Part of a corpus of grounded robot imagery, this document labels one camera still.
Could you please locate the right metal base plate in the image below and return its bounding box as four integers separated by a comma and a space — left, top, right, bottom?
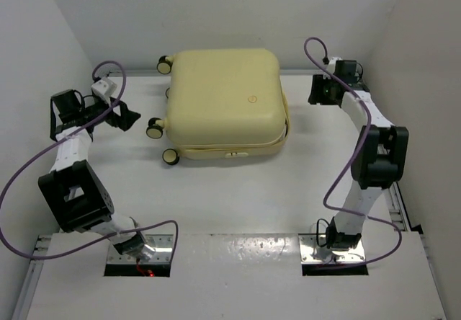
298, 234, 366, 265

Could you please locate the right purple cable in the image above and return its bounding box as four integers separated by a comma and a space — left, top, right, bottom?
304, 37, 403, 269

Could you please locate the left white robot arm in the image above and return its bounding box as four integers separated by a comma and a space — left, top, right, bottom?
38, 89, 153, 260

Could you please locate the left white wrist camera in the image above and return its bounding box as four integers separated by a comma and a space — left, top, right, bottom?
91, 77, 117, 104

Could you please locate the cream yellow hard-shell suitcase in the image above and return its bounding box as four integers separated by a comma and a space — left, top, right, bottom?
146, 48, 290, 166

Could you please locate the metal base plate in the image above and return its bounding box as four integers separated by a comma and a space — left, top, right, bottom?
298, 234, 366, 265
106, 234, 174, 265

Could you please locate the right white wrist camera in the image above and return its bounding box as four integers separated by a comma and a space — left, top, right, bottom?
323, 56, 342, 74

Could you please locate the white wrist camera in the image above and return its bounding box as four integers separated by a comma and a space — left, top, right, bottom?
323, 56, 342, 74
91, 77, 117, 104

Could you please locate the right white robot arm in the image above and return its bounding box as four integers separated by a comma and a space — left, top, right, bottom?
308, 57, 409, 250

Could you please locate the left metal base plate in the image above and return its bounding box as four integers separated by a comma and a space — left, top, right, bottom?
106, 234, 174, 265

